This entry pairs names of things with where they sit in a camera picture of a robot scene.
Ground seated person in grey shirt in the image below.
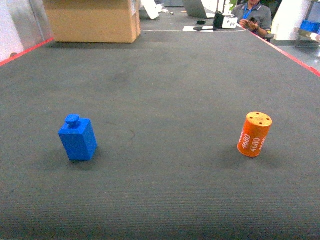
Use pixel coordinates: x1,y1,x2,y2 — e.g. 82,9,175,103
231,0,272,39

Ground orange cylindrical cap 4680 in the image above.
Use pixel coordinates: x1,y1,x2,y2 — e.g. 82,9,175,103
237,111,273,158

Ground blue bins on far shelf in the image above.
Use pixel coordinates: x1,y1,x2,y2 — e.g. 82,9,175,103
300,20,320,34

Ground large cardboard box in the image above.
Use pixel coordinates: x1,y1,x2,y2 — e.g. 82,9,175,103
43,0,141,44

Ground white paper sheet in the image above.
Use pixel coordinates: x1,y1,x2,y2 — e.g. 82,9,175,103
183,26,215,33

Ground grey laptop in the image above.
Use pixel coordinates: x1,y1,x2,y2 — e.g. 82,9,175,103
183,0,215,19

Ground black and white device box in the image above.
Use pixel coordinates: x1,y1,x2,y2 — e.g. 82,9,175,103
213,11,238,29

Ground black round small object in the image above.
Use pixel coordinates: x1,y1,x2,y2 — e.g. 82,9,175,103
196,20,206,25

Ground blue block part with knob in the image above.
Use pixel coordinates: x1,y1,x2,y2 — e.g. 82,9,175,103
58,114,98,161

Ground white foam piece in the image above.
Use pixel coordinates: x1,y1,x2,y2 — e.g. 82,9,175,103
139,0,159,20

